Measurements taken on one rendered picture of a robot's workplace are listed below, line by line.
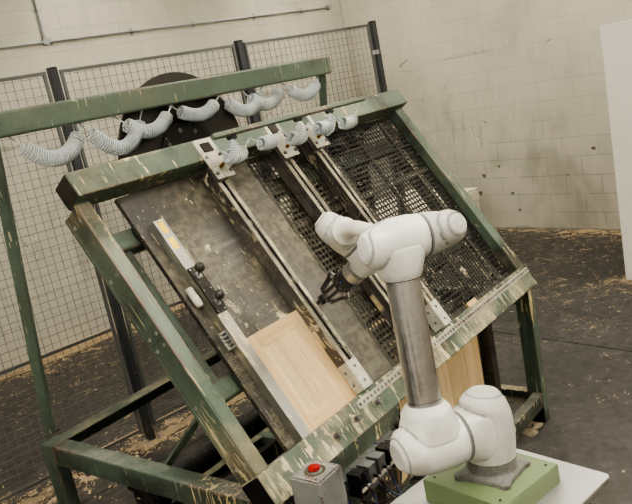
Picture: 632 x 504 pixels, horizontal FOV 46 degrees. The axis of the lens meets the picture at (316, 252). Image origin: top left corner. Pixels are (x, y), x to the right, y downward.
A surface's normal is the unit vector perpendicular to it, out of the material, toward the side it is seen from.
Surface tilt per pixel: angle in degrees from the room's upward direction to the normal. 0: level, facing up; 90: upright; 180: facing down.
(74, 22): 90
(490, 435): 86
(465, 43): 90
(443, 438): 81
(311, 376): 57
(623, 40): 90
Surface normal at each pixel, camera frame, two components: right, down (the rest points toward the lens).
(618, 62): -0.72, 0.29
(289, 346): 0.55, -0.52
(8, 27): 0.66, 0.04
